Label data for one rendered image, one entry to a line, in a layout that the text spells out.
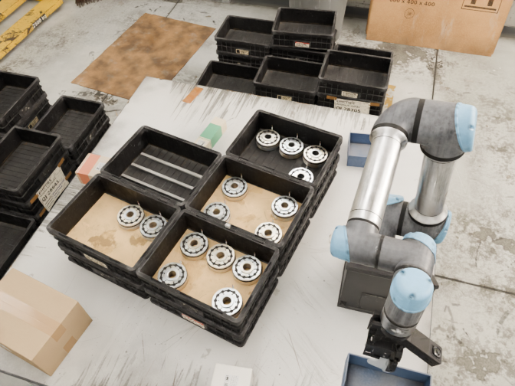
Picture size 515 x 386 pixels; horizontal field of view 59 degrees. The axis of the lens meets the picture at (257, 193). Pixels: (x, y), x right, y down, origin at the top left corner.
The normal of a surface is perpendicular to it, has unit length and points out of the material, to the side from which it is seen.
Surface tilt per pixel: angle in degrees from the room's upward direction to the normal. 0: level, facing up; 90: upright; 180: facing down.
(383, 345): 7
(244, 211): 0
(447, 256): 0
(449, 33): 72
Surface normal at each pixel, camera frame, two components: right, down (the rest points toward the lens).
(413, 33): -0.29, 0.53
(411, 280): 0.00, -0.70
